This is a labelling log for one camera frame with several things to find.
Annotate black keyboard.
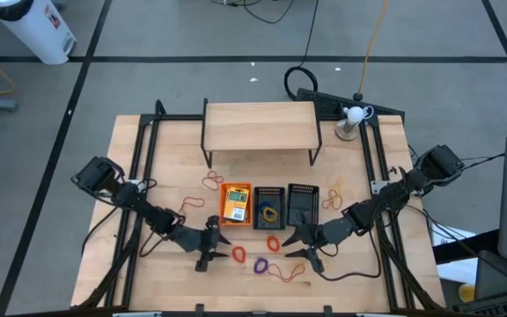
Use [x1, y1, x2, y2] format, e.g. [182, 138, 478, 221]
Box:
[452, 290, 507, 317]

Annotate black looped floor cable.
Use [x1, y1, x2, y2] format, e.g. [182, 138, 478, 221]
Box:
[211, 0, 297, 25]

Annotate white bulb desk lamp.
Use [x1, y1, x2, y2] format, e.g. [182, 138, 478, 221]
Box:
[334, 105, 376, 142]

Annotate orange plastic basket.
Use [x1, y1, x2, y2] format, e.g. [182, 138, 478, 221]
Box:
[219, 181, 254, 227]

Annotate white cylindrical bin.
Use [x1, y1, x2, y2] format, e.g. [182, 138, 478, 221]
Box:
[0, 0, 77, 66]

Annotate orange rubber band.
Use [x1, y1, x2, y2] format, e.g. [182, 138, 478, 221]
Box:
[321, 188, 345, 211]

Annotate yellow hanging cable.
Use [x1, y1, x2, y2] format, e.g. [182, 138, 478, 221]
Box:
[356, 0, 390, 101]

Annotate black hanging cable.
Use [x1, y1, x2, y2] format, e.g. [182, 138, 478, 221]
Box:
[283, 0, 320, 102]

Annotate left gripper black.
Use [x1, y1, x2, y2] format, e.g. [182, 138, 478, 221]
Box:
[175, 214, 233, 273]

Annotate wooden shelf riser black legs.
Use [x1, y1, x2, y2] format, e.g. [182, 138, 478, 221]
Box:
[200, 97, 324, 169]

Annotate black plastic basket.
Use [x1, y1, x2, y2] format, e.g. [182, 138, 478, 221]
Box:
[287, 182, 320, 228]
[253, 186, 288, 231]

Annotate long red rubber band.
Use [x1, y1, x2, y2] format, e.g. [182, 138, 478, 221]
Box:
[265, 260, 307, 284]

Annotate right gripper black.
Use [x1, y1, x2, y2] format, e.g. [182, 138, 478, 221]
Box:
[281, 217, 356, 276]

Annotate white paper sheet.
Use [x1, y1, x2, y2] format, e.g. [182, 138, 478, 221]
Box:
[429, 223, 479, 283]

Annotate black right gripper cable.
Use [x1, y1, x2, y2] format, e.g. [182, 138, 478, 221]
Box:
[319, 227, 383, 282]

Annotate black perforated panel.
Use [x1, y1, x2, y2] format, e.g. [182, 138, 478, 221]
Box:
[296, 87, 407, 123]

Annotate small yellow object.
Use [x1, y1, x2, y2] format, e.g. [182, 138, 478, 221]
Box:
[458, 284, 477, 304]

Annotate yellow coil wristband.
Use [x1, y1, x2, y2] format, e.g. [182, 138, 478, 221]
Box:
[261, 205, 279, 224]

